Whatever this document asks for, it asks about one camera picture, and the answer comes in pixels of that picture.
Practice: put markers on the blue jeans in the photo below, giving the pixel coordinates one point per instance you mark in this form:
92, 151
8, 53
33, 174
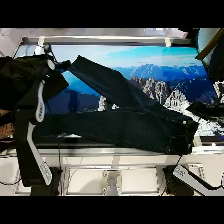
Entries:
133, 126

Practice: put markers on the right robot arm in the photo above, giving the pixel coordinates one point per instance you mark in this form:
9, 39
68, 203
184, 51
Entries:
190, 176

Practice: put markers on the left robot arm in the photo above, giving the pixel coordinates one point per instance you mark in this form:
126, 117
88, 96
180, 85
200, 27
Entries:
40, 106

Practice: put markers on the brown clothes hanger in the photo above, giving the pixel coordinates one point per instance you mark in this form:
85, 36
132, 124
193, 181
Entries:
210, 45

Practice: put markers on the black garment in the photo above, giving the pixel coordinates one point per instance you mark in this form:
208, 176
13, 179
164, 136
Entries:
20, 80

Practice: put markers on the brown garment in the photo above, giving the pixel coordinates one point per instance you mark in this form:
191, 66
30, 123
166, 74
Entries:
6, 130

